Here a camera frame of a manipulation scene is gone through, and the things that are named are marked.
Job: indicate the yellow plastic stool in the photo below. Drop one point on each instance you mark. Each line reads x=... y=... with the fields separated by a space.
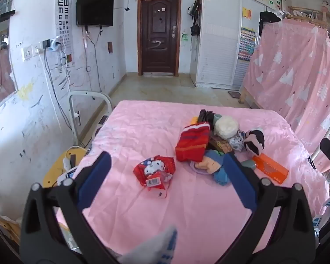
x=55 y=167

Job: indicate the yellow orange poster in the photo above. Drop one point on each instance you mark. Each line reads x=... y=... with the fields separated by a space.
x=246 y=13

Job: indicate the brown snack packet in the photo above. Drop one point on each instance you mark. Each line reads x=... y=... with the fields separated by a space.
x=220 y=144

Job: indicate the grey blue-dotted cloth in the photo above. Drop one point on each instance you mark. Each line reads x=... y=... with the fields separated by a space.
x=156 y=247

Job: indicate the white wall socket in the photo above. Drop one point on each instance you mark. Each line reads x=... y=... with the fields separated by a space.
x=38 y=49
x=27 y=52

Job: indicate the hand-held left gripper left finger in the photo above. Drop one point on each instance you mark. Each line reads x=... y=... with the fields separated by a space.
x=95 y=181

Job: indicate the pink tree-print sheet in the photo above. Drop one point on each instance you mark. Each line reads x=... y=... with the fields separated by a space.
x=291 y=74

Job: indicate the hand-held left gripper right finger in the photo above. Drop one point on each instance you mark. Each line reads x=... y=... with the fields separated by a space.
x=240 y=181

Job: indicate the black hanging bags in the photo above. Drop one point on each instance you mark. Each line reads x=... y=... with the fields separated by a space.
x=195 y=19

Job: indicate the black wall television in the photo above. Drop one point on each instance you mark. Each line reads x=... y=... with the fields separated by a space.
x=95 y=5

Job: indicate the dark brown door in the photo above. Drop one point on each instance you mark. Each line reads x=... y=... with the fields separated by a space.
x=159 y=33

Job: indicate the colourful chart poster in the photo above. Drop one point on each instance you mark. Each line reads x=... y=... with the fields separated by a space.
x=247 y=44

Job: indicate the pink blanket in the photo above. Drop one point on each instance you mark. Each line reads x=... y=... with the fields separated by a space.
x=154 y=132

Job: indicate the white metal barred frame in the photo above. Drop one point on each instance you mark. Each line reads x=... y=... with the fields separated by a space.
x=323 y=137

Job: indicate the white blue plug-in charger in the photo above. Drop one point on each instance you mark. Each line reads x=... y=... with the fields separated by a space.
x=55 y=44

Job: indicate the black and white plush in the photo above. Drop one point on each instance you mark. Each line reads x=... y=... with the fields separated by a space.
x=254 y=141

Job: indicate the black hanging cloth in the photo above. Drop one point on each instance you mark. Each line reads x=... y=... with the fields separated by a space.
x=268 y=19

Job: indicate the blue sock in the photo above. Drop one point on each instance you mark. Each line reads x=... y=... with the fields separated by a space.
x=221 y=174

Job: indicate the white round ball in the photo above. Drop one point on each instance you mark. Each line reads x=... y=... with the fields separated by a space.
x=226 y=128

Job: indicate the small brown wall picture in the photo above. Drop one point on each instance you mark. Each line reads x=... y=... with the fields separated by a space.
x=110 y=46

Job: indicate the red striped sock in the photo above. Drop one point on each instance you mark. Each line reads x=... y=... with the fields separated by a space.
x=192 y=141

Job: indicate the dark floor scale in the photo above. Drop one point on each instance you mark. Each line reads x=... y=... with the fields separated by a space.
x=233 y=94

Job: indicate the white eye chart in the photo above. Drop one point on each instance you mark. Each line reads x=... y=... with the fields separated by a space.
x=63 y=19

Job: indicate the black fuzzy cloth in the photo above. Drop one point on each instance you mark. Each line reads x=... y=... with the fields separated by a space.
x=206 y=116

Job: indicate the white metal bed rail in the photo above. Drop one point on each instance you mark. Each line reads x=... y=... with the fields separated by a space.
x=72 y=110

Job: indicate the grey cylinder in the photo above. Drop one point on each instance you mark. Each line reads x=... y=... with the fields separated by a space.
x=249 y=165

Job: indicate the orange flat box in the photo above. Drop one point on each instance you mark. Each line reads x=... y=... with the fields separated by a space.
x=271 y=169

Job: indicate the white power strip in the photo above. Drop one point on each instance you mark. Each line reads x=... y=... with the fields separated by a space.
x=67 y=174

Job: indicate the purple plate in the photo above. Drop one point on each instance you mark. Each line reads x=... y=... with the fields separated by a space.
x=194 y=167

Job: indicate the skin-coloured soft toy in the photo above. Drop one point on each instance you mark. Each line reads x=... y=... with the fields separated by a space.
x=209 y=165

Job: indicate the white toy animal figure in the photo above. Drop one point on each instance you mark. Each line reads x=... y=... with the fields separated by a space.
x=217 y=118

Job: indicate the wall mirror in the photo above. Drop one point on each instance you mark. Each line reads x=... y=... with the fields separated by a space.
x=0 y=74

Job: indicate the white patterned cloth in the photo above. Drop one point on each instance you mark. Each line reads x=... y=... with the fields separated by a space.
x=237 y=141

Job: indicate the white louvered wardrobe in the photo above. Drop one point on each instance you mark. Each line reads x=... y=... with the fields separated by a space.
x=217 y=46

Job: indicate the red cartoon snack bag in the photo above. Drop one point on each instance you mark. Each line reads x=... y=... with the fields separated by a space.
x=154 y=170

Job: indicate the wooden bunk bed frame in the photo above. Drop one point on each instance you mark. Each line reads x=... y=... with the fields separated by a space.
x=244 y=96

